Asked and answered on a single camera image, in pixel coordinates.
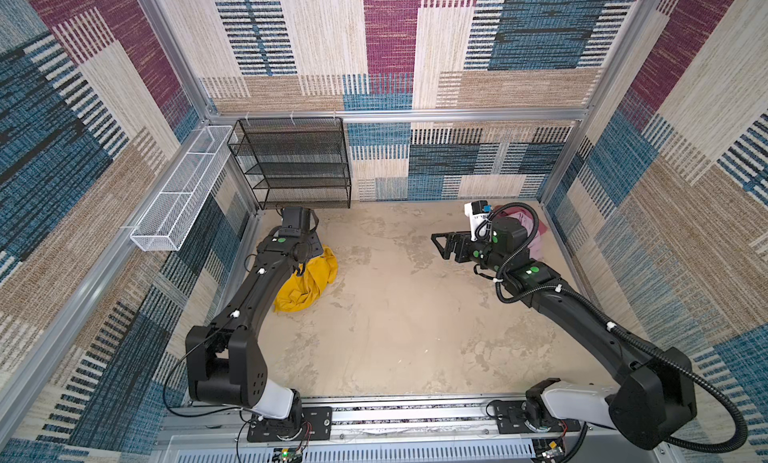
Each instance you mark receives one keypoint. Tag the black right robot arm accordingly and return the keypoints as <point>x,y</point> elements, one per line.
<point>653,394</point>

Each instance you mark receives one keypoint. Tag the lilac cloth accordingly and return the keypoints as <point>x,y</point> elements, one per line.
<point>535,246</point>

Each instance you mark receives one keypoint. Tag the yellow printed t-shirt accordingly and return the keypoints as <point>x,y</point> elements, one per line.
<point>301,292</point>

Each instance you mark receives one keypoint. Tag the maroon cloth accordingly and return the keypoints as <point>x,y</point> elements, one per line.
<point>539,220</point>

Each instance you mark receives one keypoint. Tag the black wire mesh shelf rack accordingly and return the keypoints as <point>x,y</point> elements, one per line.
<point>294,161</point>

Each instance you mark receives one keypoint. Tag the white wire mesh wall basket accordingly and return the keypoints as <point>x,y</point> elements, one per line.
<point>166,224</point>

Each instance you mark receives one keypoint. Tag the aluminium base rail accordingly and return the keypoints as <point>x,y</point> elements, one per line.
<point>411,428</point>

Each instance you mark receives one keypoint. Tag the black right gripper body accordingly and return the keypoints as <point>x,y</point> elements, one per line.
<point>468,250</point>

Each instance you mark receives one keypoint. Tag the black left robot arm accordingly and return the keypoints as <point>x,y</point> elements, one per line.
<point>224,362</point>

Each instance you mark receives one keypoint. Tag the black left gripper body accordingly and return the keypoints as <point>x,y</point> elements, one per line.
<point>312,248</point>

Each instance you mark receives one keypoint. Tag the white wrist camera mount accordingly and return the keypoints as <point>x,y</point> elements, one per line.
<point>478,213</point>

